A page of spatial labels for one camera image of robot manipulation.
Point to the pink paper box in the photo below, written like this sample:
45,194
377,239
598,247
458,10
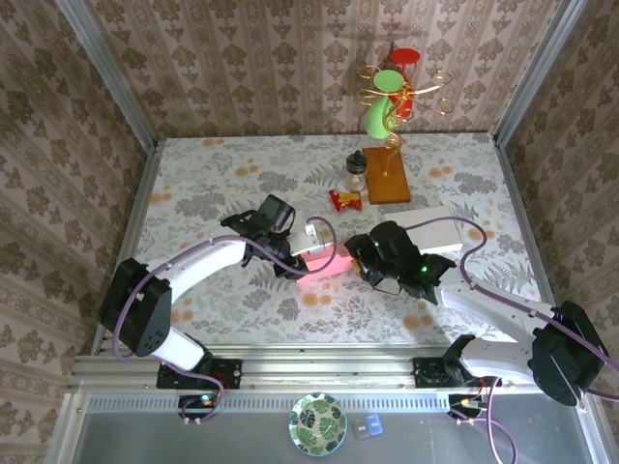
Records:
329,268

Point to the small black controller board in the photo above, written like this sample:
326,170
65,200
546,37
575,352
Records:
457,402
191,401

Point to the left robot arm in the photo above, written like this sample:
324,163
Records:
203,261

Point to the floral table cover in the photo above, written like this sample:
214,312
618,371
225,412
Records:
242,314

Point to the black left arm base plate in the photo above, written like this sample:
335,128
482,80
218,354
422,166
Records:
232,372

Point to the aluminium frame bar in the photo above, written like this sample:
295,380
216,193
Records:
594,435
508,169
538,72
109,72
60,435
143,183

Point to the glass jar black lid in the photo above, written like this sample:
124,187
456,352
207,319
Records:
356,166

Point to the small grey card case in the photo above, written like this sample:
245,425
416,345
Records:
359,429

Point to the red snack packet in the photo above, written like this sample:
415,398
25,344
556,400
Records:
345,200

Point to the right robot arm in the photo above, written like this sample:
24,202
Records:
483,304

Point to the small blue card case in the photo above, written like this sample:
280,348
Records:
374,424

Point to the red paper goblet cutout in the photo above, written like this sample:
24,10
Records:
403,55

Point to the wide aluminium front rail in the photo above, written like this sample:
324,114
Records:
329,367

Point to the green leaf pattern bowl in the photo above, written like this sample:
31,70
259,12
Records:
316,425

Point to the green paper goblet cutout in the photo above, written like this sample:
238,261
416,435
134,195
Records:
379,121

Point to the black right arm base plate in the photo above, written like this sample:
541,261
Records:
425,374

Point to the grey metal shelf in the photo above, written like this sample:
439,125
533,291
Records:
145,440

